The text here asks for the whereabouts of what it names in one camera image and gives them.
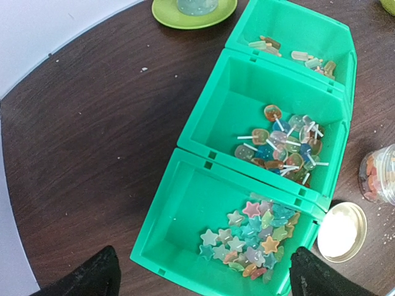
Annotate lime green bowl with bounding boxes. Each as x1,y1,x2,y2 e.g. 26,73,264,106
380,0,395,16

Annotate green candy bin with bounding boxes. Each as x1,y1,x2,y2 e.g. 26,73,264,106
130,149,325,295
177,49,351,210
225,1,357,104

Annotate green saucer plate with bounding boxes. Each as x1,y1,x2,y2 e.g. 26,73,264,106
151,1,238,30

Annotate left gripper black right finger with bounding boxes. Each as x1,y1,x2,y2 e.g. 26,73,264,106
289,247,373,296

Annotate patterned ceramic mug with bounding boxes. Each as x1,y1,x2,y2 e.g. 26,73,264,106
177,0,219,16

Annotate gold round lid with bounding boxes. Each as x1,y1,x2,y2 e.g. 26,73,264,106
317,202,367,263

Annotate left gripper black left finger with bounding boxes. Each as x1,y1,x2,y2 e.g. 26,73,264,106
34,245,120,295

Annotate clear plastic round container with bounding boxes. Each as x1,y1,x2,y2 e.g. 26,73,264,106
358,144,394,205

